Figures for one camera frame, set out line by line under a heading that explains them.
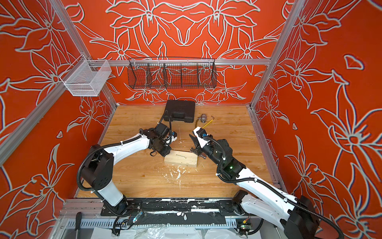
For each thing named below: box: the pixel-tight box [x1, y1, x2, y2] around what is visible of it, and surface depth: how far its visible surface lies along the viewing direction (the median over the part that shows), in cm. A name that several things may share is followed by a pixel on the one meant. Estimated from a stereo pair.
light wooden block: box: [164, 149, 198, 168], surface depth 88 cm
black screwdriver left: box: [74, 211, 82, 239], surface depth 71 cm
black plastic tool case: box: [163, 99, 196, 123], surface depth 115 cm
